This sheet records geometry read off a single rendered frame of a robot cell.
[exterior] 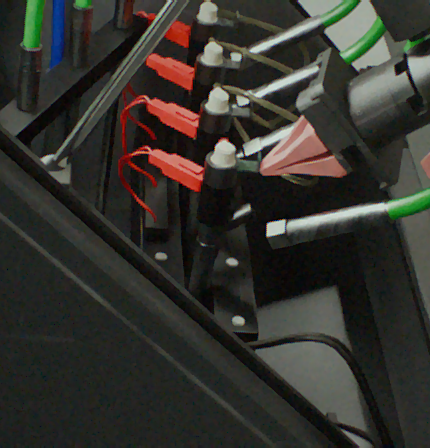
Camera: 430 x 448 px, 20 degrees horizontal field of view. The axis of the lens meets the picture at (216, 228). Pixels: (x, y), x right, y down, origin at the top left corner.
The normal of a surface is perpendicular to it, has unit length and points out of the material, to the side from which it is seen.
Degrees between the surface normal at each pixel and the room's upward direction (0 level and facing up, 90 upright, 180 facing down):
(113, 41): 0
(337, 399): 0
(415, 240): 0
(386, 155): 44
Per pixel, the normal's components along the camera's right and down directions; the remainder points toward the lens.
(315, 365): 0.15, -0.79
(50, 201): 0.78, -0.52
